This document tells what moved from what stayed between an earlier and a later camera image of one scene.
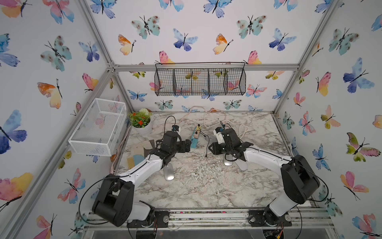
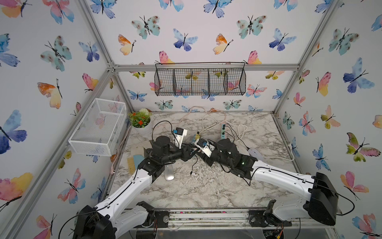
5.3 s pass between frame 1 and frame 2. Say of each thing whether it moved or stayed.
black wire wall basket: stayed
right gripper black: moved
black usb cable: moved
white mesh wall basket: stayed
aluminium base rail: stayed
